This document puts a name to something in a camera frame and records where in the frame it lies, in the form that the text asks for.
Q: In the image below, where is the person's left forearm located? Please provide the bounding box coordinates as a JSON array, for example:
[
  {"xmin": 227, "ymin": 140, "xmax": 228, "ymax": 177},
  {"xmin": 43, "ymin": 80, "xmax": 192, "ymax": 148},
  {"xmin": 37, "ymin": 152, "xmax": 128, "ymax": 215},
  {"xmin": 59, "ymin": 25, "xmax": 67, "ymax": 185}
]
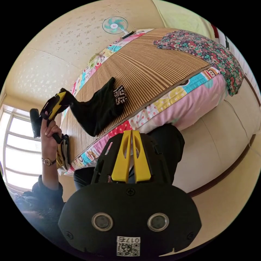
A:
[{"xmin": 41, "ymin": 156, "xmax": 60, "ymax": 190}]

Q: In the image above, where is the folded floral blanket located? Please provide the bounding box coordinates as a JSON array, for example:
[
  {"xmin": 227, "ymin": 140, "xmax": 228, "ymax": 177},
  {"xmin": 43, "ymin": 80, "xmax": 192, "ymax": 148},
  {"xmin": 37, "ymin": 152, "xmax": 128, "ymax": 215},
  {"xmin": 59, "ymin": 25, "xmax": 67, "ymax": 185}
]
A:
[{"xmin": 153, "ymin": 30, "xmax": 245, "ymax": 97}]

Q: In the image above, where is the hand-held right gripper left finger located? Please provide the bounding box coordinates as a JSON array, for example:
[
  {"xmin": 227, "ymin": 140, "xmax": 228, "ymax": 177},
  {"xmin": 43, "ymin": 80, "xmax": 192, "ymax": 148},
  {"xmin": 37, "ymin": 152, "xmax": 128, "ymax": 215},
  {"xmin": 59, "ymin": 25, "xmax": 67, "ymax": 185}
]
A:
[{"xmin": 111, "ymin": 130, "xmax": 132, "ymax": 183}]

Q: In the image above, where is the black long sleeve shirt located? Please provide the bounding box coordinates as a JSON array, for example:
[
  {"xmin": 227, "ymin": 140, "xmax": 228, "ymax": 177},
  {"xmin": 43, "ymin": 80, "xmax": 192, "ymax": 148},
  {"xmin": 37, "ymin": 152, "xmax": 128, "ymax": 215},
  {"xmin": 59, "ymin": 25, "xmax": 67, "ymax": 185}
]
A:
[{"xmin": 61, "ymin": 77, "xmax": 128, "ymax": 137}]

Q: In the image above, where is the person's left hand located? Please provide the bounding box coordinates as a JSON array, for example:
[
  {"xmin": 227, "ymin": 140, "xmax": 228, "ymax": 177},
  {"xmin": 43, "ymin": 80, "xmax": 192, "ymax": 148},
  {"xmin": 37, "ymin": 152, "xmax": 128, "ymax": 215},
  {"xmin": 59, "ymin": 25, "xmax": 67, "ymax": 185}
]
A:
[{"xmin": 40, "ymin": 119, "xmax": 63, "ymax": 160}]

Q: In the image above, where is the window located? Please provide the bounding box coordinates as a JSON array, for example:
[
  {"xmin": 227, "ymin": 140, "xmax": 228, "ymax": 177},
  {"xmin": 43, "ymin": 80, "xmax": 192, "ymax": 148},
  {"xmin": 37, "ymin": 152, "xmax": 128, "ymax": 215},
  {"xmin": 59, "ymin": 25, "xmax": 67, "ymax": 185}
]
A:
[{"xmin": 0, "ymin": 103, "xmax": 44, "ymax": 192}]

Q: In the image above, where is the green and white fan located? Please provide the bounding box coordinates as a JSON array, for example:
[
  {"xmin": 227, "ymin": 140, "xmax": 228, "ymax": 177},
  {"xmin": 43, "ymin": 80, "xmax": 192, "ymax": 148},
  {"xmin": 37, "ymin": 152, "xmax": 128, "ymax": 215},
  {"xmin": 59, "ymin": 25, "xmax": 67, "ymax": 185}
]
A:
[{"xmin": 102, "ymin": 16, "xmax": 137, "ymax": 39}]

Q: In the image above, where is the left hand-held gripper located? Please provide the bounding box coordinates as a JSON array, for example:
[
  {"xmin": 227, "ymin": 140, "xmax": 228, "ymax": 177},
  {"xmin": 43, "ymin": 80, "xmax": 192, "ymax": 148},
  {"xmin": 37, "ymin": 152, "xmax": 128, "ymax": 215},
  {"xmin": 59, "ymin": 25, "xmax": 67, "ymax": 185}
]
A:
[{"xmin": 39, "ymin": 91, "xmax": 71, "ymax": 144}]

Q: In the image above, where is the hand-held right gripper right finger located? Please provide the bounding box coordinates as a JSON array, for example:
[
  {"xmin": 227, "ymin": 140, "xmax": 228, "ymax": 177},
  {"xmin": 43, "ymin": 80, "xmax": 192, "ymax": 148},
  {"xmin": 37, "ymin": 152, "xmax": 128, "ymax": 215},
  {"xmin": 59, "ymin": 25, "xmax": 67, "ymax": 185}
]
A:
[{"xmin": 132, "ymin": 130, "xmax": 153, "ymax": 183}]

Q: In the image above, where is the person's body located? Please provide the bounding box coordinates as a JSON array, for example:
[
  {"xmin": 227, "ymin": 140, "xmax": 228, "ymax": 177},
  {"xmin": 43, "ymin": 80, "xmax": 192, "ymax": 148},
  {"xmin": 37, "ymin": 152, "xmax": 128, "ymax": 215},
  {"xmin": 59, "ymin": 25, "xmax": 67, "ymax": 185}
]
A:
[{"xmin": 12, "ymin": 123, "xmax": 185, "ymax": 252}]

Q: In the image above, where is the pile of clothes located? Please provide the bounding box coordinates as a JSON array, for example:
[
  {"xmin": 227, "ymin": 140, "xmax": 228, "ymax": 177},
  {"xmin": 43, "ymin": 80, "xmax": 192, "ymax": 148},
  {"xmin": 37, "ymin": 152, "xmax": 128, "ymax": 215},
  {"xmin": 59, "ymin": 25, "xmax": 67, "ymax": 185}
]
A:
[{"xmin": 56, "ymin": 133, "xmax": 71, "ymax": 171}]

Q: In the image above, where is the bed with woven mat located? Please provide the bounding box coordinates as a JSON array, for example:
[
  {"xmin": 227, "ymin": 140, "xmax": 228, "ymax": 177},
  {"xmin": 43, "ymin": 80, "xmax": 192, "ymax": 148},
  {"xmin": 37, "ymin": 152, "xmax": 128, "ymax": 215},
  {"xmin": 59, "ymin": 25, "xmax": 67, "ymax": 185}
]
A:
[{"xmin": 61, "ymin": 27, "xmax": 229, "ymax": 176}]

